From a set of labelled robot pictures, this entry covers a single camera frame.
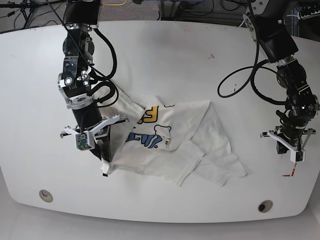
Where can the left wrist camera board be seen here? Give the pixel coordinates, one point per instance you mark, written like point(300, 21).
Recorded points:
point(300, 156)

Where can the white printed T-shirt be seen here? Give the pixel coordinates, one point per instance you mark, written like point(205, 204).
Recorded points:
point(170, 141)

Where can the white power strip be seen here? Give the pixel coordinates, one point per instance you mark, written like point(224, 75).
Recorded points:
point(308, 12)

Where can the left table cable grommet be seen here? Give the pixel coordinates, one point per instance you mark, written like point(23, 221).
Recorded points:
point(46, 196)

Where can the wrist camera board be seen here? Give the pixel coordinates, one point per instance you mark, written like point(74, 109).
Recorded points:
point(300, 156)
point(82, 142)

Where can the table cable grommet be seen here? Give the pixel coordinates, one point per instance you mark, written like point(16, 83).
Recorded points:
point(46, 196)
point(265, 206)

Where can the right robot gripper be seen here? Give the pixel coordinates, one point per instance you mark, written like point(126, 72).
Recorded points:
point(98, 129)

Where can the black tripod stand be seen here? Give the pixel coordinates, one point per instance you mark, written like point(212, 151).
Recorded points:
point(16, 15)

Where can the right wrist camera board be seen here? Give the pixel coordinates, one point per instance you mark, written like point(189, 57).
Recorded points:
point(82, 142)

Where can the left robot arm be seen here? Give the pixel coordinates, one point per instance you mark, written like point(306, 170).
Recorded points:
point(265, 20)

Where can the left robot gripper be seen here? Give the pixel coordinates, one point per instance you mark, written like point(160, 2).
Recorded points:
point(290, 140)

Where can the right table cable grommet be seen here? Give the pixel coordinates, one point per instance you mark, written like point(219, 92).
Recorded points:
point(265, 206)

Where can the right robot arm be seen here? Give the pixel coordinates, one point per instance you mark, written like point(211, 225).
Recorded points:
point(85, 89)

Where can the red tape rectangle marking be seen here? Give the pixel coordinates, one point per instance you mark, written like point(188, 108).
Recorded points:
point(292, 172)

